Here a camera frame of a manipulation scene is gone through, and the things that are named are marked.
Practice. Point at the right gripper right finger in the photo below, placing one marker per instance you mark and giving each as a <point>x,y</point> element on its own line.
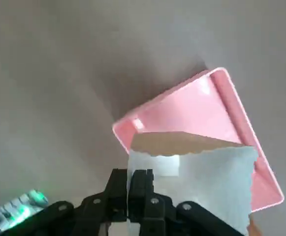
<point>157,214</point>

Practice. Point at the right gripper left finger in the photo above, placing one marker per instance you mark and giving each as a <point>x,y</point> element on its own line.
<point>93,214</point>

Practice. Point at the kraft carton white inside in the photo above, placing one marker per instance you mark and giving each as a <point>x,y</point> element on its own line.
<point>206,177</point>

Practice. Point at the pink plastic tray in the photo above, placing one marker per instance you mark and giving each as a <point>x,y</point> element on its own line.
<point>194,110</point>

